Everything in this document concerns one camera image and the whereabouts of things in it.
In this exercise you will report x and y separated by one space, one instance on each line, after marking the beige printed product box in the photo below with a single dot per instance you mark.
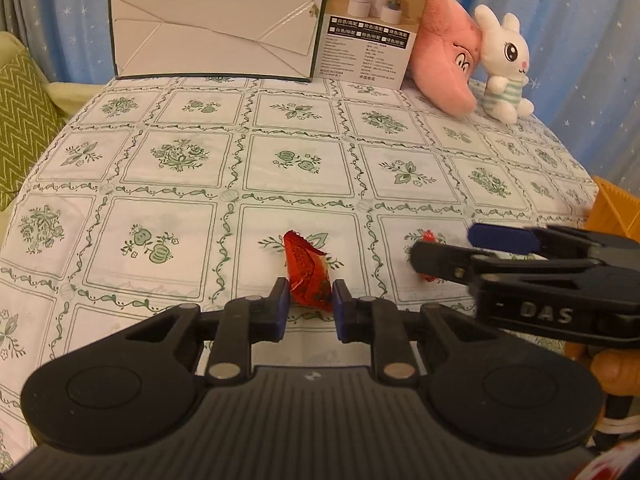
370 35

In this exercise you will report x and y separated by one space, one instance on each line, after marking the green floral tablecloth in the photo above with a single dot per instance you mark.
175 200

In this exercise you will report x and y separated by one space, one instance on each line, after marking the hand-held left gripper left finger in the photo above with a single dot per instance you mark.
285 310

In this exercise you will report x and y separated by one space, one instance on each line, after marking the small red snack packet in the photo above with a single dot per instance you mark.
428 236
307 275

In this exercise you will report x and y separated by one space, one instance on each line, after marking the pink plush toy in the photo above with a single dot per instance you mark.
445 65

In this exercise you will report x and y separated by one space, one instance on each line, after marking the red and white cloth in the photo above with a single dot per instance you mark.
612 467

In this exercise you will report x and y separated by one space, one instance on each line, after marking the white bunny plush toy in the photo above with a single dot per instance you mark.
505 70

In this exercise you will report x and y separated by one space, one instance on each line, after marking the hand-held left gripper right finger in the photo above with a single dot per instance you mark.
338 310

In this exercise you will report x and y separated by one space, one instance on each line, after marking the green zigzag pillow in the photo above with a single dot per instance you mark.
25 125

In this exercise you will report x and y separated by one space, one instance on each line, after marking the white box with green edge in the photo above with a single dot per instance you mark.
215 30

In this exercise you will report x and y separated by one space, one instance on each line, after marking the blue starry curtain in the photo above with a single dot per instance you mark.
575 35

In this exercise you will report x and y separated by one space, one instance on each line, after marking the orange plastic basket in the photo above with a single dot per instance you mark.
615 205

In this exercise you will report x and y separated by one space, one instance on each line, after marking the cream sofa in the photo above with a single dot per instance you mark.
65 95

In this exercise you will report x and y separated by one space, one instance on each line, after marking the brown wooden chair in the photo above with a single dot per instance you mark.
620 370

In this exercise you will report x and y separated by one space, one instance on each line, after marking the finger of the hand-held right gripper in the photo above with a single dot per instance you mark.
440 260
495 236

